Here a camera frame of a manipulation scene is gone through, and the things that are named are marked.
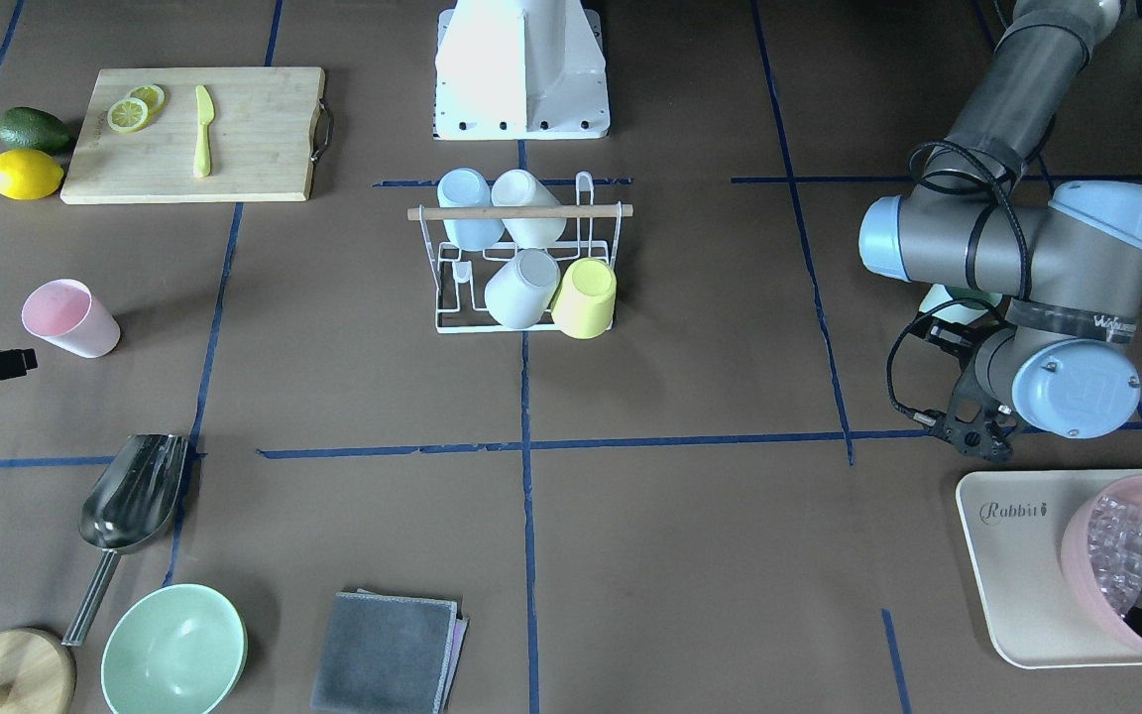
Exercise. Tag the green avocado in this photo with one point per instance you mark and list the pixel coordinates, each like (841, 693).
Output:
(33, 129)

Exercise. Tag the white wire cup rack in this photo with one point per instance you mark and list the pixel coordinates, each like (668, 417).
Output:
(593, 230)

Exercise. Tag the mint green bowl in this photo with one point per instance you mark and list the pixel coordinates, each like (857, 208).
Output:
(180, 649)

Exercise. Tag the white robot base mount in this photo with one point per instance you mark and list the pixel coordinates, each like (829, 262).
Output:
(520, 71)

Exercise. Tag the pink cup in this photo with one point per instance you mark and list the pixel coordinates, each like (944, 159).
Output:
(66, 314)

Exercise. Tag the beige serving tray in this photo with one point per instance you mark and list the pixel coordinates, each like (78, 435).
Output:
(1015, 526)

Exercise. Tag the bamboo cutting board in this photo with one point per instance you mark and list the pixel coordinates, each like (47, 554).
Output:
(263, 141)

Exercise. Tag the yellow plastic knife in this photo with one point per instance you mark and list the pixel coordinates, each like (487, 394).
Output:
(205, 115)

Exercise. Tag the grey cup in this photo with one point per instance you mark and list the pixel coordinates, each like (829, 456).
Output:
(519, 293)

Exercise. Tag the grey folded cloth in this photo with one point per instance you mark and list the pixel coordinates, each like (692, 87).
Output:
(388, 654)

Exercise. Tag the whole yellow lemon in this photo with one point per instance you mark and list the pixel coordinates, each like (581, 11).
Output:
(29, 174)

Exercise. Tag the lemon slice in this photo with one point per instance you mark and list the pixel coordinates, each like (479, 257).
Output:
(128, 115)
(152, 95)

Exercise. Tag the stainless steel scoop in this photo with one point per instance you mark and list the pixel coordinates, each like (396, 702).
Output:
(129, 504)

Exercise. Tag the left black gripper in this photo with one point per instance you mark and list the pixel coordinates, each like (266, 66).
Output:
(947, 337)

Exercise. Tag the mint green cup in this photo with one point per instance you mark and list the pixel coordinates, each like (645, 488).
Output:
(943, 297)

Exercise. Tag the pink bowl with ice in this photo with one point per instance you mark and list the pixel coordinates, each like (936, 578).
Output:
(1101, 558)

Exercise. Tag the yellow cup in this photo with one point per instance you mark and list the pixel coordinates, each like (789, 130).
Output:
(584, 305)

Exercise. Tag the light blue cup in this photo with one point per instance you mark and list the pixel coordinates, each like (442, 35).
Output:
(465, 187)

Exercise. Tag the cream white cup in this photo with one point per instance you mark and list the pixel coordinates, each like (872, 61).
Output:
(519, 188)

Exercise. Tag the wooden mug tree stand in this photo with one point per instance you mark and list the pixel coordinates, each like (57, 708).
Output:
(37, 673)

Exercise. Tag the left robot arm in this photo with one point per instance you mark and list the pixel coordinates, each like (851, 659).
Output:
(1040, 304)

